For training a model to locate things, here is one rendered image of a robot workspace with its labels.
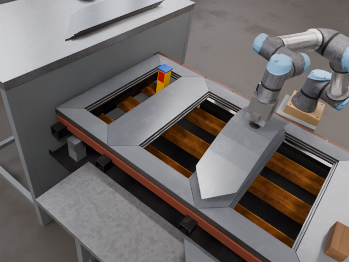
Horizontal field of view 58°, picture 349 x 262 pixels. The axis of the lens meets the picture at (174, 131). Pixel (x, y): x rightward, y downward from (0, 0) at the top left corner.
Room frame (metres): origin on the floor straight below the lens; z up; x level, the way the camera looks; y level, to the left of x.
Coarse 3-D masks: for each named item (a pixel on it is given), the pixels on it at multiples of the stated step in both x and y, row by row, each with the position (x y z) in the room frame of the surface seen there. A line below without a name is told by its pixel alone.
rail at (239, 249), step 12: (60, 120) 1.03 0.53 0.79; (72, 132) 0.99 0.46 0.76; (96, 144) 0.92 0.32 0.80; (132, 168) 0.82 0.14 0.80; (144, 180) 0.78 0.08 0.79; (156, 192) 0.75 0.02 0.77; (180, 204) 0.69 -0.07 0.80; (192, 216) 0.66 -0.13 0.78; (204, 228) 0.63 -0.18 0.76; (216, 228) 0.62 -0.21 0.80; (228, 240) 0.59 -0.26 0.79; (240, 252) 0.56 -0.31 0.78
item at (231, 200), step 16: (112, 96) 1.23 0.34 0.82; (208, 96) 1.38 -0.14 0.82; (80, 128) 0.96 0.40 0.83; (160, 128) 1.04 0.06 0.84; (144, 144) 0.94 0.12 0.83; (272, 144) 1.08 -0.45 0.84; (304, 144) 1.13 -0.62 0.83; (128, 160) 0.82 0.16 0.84; (336, 160) 1.06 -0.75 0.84; (144, 176) 0.78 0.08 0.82; (192, 176) 0.81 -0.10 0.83; (256, 176) 0.88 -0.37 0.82; (192, 192) 0.73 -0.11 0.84; (240, 192) 0.78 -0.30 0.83; (320, 192) 0.86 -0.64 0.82; (192, 208) 0.67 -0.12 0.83; (304, 224) 0.69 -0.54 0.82; (240, 240) 0.57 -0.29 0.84; (256, 256) 0.53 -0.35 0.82
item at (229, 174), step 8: (208, 152) 0.85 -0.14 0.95; (200, 160) 0.82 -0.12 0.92; (208, 160) 0.82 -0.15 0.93; (216, 160) 0.82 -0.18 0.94; (224, 160) 0.82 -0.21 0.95; (208, 168) 0.79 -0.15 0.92; (216, 168) 0.79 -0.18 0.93; (224, 168) 0.79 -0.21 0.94; (232, 168) 0.79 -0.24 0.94; (216, 176) 0.76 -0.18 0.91; (224, 176) 0.76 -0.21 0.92; (232, 176) 0.76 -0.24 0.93; (240, 176) 0.76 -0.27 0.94; (232, 184) 0.74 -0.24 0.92; (240, 184) 0.74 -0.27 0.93
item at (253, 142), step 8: (232, 120) 0.99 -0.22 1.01; (224, 128) 0.95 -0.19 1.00; (232, 128) 0.95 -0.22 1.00; (240, 128) 0.95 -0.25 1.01; (232, 136) 0.91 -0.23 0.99; (240, 136) 0.92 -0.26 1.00; (248, 136) 0.92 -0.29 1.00; (256, 136) 0.92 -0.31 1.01; (240, 144) 0.88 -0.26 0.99; (248, 144) 0.88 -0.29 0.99; (256, 144) 0.89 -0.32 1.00; (264, 144) 0.89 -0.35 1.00; (256, 152) 0.85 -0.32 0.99
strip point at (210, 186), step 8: (200, 168) 0.79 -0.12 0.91; (200, 176) 0.76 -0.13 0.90; (208, 176) 0.76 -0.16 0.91; (200, 184) 0.74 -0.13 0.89; (208, 184) 0.74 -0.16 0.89; (216, 184) 0.74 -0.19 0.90; (224, 184) 0.74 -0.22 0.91; (200, 192) 0.71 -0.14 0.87; (208, 192) 0.71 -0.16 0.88; (216, 192) 0.71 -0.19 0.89; (224, 192) 0.71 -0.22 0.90; (232, 192) 0.71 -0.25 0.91
